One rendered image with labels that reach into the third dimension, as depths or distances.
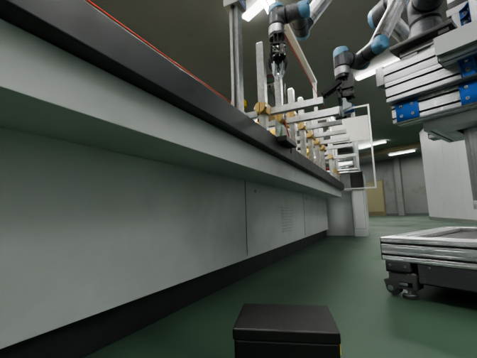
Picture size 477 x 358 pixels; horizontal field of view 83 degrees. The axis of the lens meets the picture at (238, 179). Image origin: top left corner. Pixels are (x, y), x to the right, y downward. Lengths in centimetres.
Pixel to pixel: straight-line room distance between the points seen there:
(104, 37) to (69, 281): 53
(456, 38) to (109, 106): 113
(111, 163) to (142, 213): 18
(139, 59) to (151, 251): 56
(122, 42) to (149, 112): 15
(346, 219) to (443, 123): 279
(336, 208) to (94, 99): 376
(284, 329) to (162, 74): 59
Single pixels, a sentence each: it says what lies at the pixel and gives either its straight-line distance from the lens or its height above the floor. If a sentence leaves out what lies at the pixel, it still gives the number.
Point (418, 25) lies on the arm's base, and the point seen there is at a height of 110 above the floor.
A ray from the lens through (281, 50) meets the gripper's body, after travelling 135.
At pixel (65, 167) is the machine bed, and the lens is 76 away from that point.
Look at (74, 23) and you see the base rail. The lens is 56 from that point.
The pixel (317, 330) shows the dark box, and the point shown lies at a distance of 59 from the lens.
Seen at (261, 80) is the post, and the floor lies 96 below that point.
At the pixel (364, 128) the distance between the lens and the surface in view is 406.
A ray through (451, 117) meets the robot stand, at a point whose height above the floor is 71.
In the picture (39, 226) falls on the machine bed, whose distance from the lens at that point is 73.
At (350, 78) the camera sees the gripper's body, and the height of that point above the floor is 100.
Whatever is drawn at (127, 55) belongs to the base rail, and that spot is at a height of 65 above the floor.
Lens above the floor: 34
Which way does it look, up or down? 7 degrees up
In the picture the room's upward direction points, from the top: 2 degrees counter-clockwise
